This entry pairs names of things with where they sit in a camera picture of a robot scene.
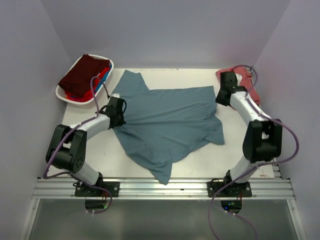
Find dark red t shirt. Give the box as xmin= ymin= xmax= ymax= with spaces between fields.
xmin=58 ymin=54 xmax=110 ymax=98

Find aluminium mounting rail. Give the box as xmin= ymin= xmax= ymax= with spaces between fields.
xmin=32 ymin=177 xmax=295 ymax=200

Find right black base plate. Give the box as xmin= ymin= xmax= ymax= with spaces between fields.
xmin=206 ymin=178 xmax=253 ymax=198

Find blue t shirt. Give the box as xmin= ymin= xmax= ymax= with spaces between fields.
xmin=113 ymin=70 xmax=225 ymax=185

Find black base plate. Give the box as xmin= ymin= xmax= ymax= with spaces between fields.
xmin=206 ymin=178 xmax=253 ymax=198
xmin=73 ymin=178 xmax=120 ymax=197

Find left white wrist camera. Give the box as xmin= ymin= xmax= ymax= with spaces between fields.
xmin=110 ymin=93 xmax=120 ymax=99

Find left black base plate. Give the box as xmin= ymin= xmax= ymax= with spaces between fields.
xmin=73 ymin=178 xmax=120 ymax=197

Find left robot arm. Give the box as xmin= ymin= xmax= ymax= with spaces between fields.
xmin=42 ymin=95 xmax=127 ymax=197

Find pink folded t shirt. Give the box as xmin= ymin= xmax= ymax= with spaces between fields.
xmin=215 ymin=65 xmax=261 ymax=106

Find red and blue clothes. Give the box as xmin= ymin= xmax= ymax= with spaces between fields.
xmin=64 ymin=63 xmax=113 ymax=103

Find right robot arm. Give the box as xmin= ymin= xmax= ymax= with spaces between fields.
xmin=215 ymin=71 xmax=283 ymax=197

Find white laundry basket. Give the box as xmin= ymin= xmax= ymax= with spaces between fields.
xmin=55 ymin=54 xmax=114 ymax=109

